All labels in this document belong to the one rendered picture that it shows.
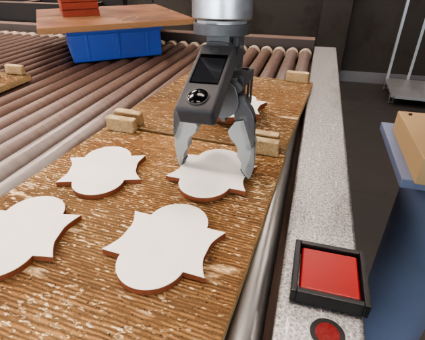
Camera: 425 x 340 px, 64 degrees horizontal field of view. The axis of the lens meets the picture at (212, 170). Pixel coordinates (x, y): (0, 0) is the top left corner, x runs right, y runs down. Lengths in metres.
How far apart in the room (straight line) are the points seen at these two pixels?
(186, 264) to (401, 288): 0.71
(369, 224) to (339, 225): 1.56
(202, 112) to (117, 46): 0.90
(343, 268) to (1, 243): 0.38
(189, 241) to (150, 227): 0.05
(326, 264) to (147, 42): 1.03
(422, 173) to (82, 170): 0.57
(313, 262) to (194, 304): 0.14
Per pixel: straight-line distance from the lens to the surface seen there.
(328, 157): 0.64
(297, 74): 0.95
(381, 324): 1.10
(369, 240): 1.94
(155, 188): 0.49
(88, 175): 0.53
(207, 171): 0.50
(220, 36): 0.46
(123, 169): 0.53
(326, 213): 0.50
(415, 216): 0.87
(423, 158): 0.69
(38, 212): 0.48
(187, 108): 0.38
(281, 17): 4.28
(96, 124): 0.77
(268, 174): 0.52
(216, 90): 0.39
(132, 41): 1.27
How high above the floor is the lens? 1.21
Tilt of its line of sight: 32 degrees down
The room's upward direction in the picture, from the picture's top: straight up
